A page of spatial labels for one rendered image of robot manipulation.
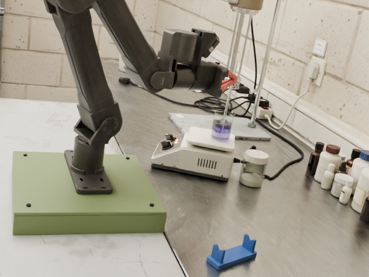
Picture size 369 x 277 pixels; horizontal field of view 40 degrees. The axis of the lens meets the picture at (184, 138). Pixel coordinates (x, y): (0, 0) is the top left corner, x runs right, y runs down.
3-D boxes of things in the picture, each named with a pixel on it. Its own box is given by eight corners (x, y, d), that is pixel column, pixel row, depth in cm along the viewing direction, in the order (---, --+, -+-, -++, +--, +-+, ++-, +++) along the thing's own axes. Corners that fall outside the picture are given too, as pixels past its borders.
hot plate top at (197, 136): (185, 143, 123) (185, 139, 123) (190, 128, 135) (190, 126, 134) (233, 152, 123) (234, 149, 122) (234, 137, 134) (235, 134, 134)
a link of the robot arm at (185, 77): (185, 56, 114) (161, 54, 110) (201, 62, 110) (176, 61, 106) (179, 86, 116) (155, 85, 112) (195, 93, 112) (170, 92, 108)
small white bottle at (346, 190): (348, 201, 126) (354, 179, 124) (347, 205, 124) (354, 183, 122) (339, 199, 127) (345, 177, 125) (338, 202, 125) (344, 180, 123)
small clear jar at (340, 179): (350, 200, 127) (356, 182, 125) (332, 198, 127) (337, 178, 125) (345, 193, 131) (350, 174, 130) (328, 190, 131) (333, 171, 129)
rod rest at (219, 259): (218, 271, 88) (222, 253, 87) (205, 260, 90) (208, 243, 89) (256, 256, 94) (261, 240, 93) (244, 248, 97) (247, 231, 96)
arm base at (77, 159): (98, 121, 114) (66, 120, 111) (118, 156, 96) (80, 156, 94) (94, 154, 116) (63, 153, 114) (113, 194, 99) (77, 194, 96)
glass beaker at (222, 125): (206, 135, 130) (211, 105, 128) (225, 137, 132) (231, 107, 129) (213, 144, 125) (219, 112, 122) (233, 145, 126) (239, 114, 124)
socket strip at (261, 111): (257, 119, 185) (260, 107, 183) (218, 89, 220) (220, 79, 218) (271, 120, 187) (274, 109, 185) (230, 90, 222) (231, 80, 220)
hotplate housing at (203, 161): (149, 167, 126) (154, 137, 123) (157, 150, 138) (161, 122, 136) (237, 184, 125) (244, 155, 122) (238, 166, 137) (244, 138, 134)
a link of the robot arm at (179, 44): (183, 28, 113) (137, 23, 106) (206, 37, 107) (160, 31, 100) (173, 78, 117) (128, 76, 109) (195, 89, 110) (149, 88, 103)
